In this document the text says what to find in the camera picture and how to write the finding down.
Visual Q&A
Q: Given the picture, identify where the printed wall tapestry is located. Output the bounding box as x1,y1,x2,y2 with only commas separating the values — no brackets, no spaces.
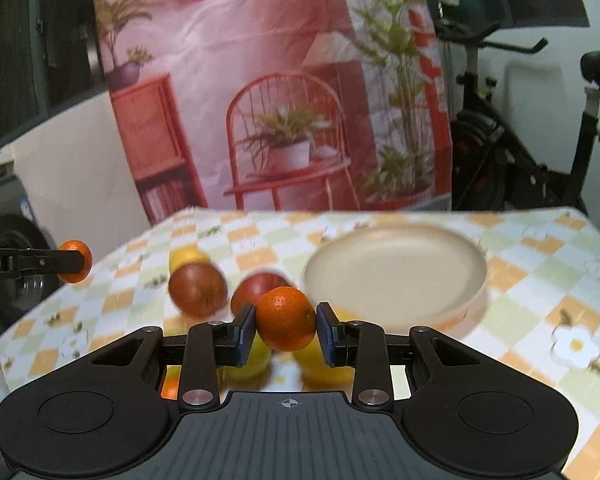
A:
91,0,453,226

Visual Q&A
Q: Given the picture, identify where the red apple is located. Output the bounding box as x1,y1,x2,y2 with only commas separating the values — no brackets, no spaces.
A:
230,272,291,318
167,262,228,318

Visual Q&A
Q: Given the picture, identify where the yellow lemon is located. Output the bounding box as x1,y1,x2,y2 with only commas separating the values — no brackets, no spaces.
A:
217,330,273,381
292,310,363,387
169,246,213,273

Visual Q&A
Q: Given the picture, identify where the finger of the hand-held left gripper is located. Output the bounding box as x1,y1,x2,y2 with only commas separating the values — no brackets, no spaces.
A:
7,249,87,276

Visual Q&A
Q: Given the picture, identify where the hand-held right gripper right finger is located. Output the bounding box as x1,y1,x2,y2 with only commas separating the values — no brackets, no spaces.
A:
316,301,502,411

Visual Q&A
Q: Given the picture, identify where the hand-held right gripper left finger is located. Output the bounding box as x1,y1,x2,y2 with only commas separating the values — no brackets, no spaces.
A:
75,304,258,412

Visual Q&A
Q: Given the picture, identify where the orange tangerine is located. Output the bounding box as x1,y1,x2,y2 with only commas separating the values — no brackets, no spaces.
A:
57,240,94,284
160,365,182,401
256,286,317,352

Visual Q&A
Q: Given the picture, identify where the beige plate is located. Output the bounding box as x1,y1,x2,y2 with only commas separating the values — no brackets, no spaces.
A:
302,225,490,333

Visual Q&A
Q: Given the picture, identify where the black exercise bike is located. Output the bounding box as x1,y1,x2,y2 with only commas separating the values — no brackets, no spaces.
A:
432,20,600,216

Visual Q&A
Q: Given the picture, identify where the checkered flower tablecloth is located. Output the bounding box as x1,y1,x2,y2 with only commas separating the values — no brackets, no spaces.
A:
0,207,600,480

